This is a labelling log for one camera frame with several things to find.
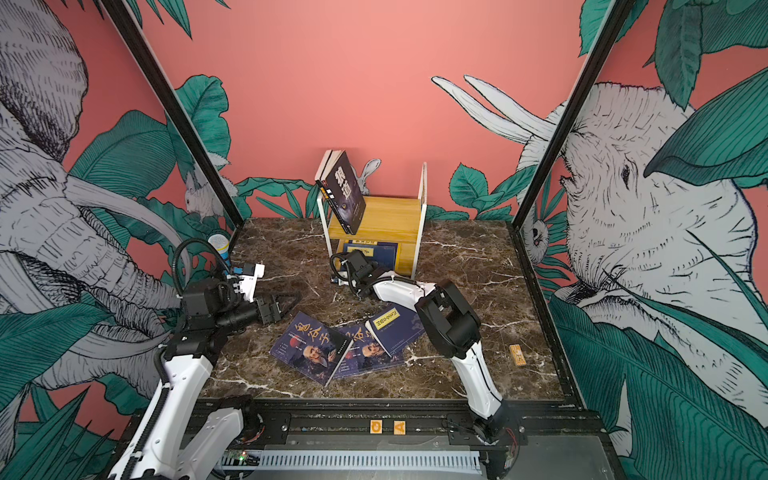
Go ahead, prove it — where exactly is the navy book yellow label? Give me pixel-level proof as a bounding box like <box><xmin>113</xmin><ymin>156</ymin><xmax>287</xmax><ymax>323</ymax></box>
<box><xmin>343</xmin><ymin>241</ymin><xmax>400</xmax><ymax>271</ymax></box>

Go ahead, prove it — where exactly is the black wolf cover book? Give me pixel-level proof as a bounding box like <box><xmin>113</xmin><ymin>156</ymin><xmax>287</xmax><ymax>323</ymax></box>
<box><xmin>315</xmin><ymin>150</ymin><xmax>366</xmax><ymax>235</ymax></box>

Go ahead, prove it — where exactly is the illustrated magazine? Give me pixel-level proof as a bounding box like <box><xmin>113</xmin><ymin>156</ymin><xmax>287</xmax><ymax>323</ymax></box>
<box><xmin>335</xmin><ymin>322</ymin><xmax>405</xmax><ymax>378</ymax></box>
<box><xmin>270</xmin><ymin>312</ymin><xmax>353</xmax><ymax>387</ymax></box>

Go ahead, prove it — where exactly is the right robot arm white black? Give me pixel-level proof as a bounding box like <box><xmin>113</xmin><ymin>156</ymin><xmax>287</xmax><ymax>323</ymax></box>
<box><xmin>329</xmin><ymin>251</ymin><xmax>509</xmax><ymax>445</ymax></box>

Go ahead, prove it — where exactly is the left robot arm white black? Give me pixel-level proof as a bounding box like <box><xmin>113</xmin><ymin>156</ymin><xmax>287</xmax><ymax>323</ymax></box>
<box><xmin>106</xmin><ymin>276</ymin><xmax>302</xmax><ymax>479</ymax></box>

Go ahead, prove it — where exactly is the wooden white-framed book shelf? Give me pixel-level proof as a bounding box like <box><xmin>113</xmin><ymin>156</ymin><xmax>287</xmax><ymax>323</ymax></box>
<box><xmin>321</xmin><ymin>162</ymin><xmax>428</xmax><ymax>279</ymax></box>

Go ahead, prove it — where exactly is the dark brown leaning book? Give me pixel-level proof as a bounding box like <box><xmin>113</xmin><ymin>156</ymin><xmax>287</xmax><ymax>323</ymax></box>
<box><xmin>314</xmin><ymin>149</ymin><xmax>343</xmax><ymax>182</ymax></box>

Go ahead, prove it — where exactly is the small wooden block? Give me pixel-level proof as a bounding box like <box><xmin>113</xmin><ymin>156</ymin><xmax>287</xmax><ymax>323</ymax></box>
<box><xmin>509</xmin><ymin>344</ymin><xmax>527</xmax><ymax>366</ymax></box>

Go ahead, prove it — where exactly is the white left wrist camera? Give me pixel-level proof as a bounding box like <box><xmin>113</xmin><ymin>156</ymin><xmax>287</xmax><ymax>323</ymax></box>
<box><xmin>228</xmin><ymin>263</ymin><xmax>265</xmax><ymax>303</ymax></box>

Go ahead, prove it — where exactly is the black front rail base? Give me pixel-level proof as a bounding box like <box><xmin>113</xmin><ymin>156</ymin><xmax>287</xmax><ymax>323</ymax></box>
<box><xmin>116</xmin><ymin>395</ymin><xmax>607</xmax><ymax>448</ymax></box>

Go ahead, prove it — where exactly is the white slotted cable duct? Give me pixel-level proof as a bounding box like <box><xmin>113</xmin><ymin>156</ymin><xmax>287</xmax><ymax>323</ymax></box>
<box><xmin>216</xmin><ymin>450</ymin><xmax>483</xmax><ymax>474</ymax></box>

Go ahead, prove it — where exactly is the left black frame post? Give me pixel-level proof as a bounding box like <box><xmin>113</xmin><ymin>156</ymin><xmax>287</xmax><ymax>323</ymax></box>
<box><xmin>101</xmin><ymin>0</ymin><xmax>244</xmax><ymax>228</ymax></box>

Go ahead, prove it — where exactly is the black frame post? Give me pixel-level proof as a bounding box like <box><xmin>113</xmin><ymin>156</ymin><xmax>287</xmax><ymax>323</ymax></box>
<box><xmin>101</xmin><ymin>0</ymin><xmax>244</xmax><ymax>228</ymax></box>
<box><xmin>512</xmin><ymin>0</ymin><xmax>635</xmax><ymax>231</ymax></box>

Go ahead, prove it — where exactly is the right black frame post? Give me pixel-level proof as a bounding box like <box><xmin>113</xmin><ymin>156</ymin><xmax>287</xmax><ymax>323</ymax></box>
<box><xmin>512</xmin><ymin>0</ymin><xmax>635</xmax><ymax>231</ymax></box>

